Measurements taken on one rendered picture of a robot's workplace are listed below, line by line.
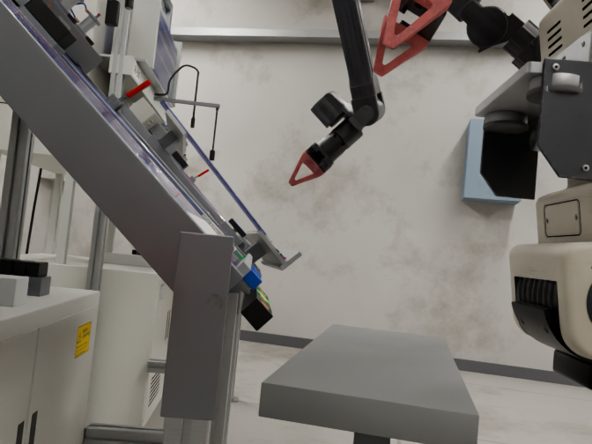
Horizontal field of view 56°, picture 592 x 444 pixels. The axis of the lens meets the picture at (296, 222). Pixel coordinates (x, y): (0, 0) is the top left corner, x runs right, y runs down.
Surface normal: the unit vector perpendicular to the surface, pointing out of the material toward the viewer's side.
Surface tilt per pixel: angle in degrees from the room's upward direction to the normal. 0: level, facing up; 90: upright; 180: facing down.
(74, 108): 90
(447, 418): 90
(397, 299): 90
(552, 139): 90
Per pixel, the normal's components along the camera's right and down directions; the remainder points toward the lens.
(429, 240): -0.20, -0.07
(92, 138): 0.07, -0.04
